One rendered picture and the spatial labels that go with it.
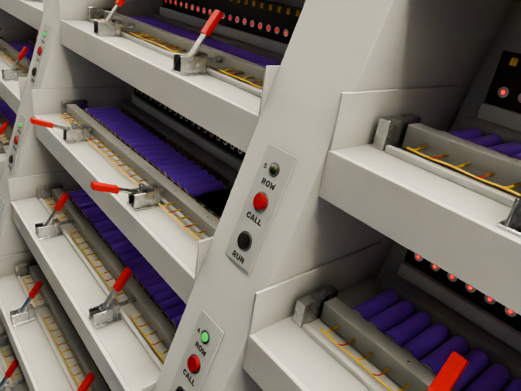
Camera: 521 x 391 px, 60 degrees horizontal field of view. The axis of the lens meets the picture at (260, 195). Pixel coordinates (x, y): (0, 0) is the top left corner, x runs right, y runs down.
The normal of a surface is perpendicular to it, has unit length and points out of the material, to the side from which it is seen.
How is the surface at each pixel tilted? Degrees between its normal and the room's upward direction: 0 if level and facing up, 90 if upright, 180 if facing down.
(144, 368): 18
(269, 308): 90
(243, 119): 108
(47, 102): 90
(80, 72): 90
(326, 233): 90
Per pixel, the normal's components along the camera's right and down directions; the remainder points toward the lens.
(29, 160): 0.63, 0.42
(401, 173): 0.14, -0.89
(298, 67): -0.69, -0.10
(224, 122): -0.77, 0.18
